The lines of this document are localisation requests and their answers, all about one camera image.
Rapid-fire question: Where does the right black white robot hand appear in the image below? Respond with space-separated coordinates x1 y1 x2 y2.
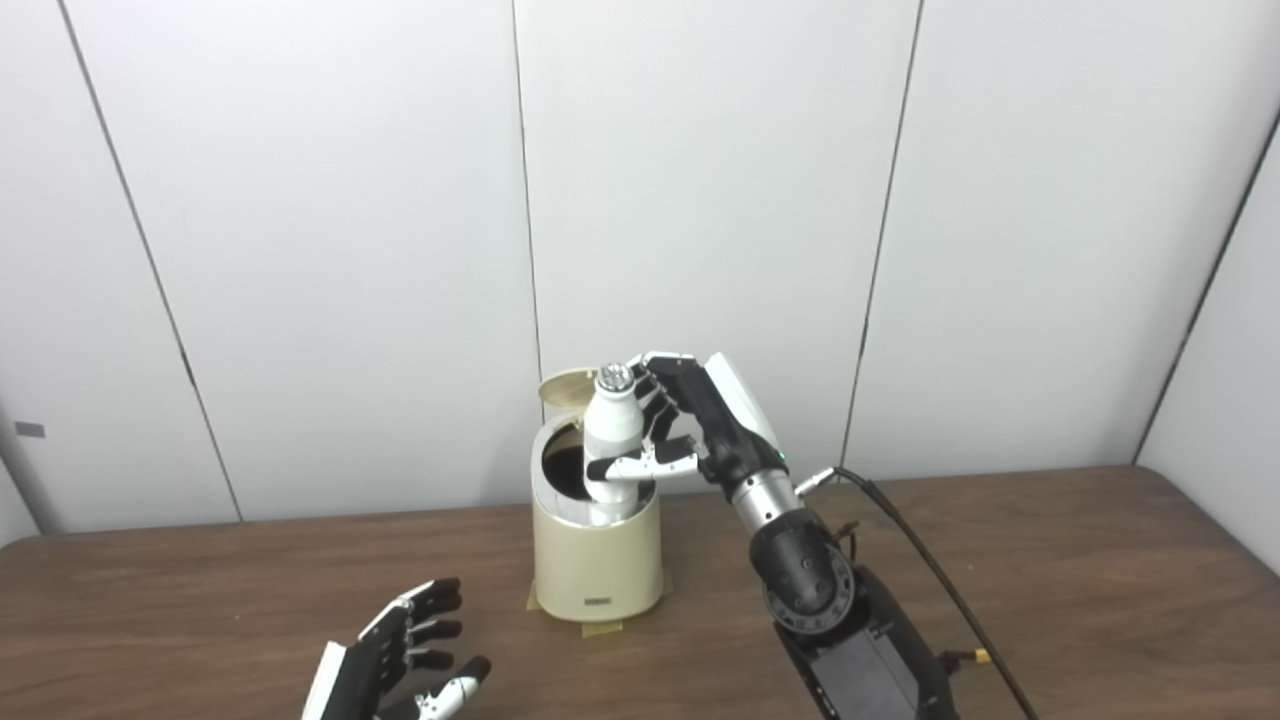
588 351 791 491

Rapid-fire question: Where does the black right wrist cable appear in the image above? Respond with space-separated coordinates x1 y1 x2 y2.
795 466 1041 720

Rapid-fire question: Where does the cream-colored round bin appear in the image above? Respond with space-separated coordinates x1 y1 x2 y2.
530 410 665 623

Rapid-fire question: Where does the small white plastic bottle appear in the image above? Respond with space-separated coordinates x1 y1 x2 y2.
583 363 646 528

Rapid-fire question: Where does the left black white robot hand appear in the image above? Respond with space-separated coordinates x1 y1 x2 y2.
302 577 493 720

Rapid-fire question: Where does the cream round bin lid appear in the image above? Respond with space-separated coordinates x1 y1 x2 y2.
538 368 601 413

